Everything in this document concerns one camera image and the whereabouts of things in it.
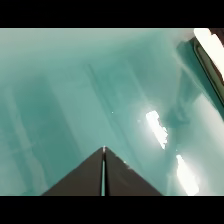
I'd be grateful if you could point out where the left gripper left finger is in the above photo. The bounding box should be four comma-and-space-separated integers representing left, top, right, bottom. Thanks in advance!
42, 146, 105, 197

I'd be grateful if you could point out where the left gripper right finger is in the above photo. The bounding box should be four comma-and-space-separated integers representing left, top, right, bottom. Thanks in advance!
104, 146, 164, 197

